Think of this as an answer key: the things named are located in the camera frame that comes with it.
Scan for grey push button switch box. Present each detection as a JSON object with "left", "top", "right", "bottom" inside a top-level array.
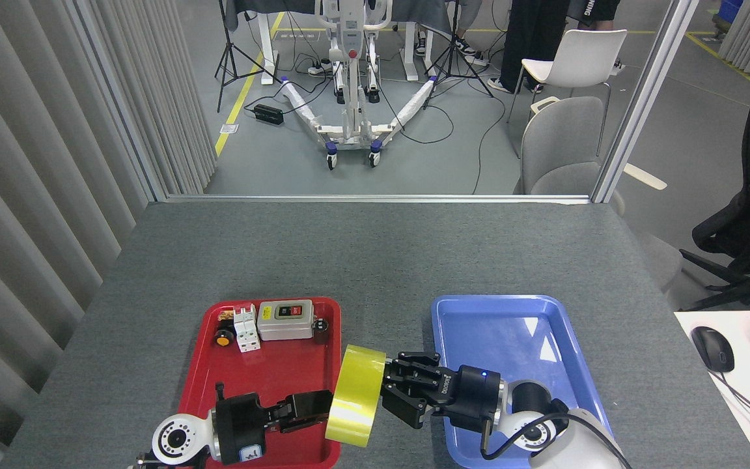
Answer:
[{"left": 257, "top": 300, "right": 315, "bottom": 342}]

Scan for silver aluminium post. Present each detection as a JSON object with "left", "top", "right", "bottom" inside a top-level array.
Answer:
[{"left": 591, "top": 0, "right": 701, "bottom": 204}]

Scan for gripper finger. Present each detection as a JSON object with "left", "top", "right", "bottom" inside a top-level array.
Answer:
[
  {"left": 270, "top": 412, "right": 331, "bottom": 434},
  {"left": 382, "top": 384, "right": 447, "bottom": 429},
  {"left": 266, "top": 390, "right": 333, "bottom": 421},
  {"left": 386, "top": 352, "right": 457, "bottom": 388}
]

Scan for blue plastic tray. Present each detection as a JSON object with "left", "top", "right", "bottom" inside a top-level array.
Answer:
[{"left": 431, "top": 294, "right": 613, "bottom": 469}]

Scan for red plastic tray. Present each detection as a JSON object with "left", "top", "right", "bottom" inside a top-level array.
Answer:
[{"left": 180, "top": 297, "right": 342, "bottom": 469}]

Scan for person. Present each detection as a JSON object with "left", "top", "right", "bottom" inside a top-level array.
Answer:
[
  {"left": 487, "top": 0, "right": 622, "bottom": 95},
  {"left": 414, "top": 0, "right": 488, "bottom": 67}
]

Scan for white desk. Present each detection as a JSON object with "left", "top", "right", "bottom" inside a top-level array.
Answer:
[{"left": 674, "top": 310, "right": 750, "bottom": 469}]

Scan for black tripod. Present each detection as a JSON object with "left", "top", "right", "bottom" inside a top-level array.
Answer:
[
  {"left": 424, "top": 0, "right": 494, "bottom": 110},
  {"left": 214, "top": 0, "right": 281, "bottom": 113}
]

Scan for yellow tape roll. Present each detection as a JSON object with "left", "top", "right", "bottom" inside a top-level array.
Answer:
[{"left": 325, "top": 344, "right": 387, "bottom": 448}]

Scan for blue bin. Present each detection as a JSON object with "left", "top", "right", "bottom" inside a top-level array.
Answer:
[{"left": 714, "top": 0, "right": 743, "bottom": 36}]

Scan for black computer mouse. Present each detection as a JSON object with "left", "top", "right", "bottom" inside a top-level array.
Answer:
[{"left": 690, "top": 326, "right": 735, "bottom": 374}]

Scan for black power adapter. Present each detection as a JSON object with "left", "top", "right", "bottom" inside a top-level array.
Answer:
[{"left": 253, "top": 104, "right": 285, "bottom": 126}]

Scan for white plastic chair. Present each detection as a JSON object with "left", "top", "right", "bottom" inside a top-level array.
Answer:
[{"left": 507, "top": 29, "right": 628, "bottom": 157}]

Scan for silver aluminium rail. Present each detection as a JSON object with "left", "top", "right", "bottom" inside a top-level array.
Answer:
[{"left": 165, "top": 194, "right": 594, "bottom": 206}]

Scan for pale wooden board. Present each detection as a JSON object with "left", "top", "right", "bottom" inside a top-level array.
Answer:
[{"left": 622, "top": 163, "right": 667, "bottom": 191}]

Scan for grey upholstered chair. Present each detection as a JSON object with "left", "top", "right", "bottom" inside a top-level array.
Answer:
[{"left": 520, "top": 96, "right": 626, "bottom": 216}]

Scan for table with white legs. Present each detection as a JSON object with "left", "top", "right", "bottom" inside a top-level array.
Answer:
[{"left": 225, "top": 0, "right": 460, "bottom": 85}]

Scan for white wheeled stand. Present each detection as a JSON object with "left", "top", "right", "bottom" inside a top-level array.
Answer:
[{"left": 281, "top": 0, "right": 438, "bottom": 170}]

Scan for white circuit breaker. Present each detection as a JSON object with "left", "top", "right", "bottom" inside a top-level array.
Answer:
[{"left": 233, "top": 304, "right": 262, "bottom": 353}]

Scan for black floor cable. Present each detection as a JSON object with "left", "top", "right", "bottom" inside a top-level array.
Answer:
[{"left": 471, "top": 98, "right": 507, "bottom": 195}]

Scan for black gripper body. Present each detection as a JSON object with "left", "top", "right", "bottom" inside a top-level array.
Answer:
[
  {"left": 217, "top": 393, "right": 270, "bottom": 464},
  {"left": 443, "top": 367, "right": 505, "bottom": 434}
]

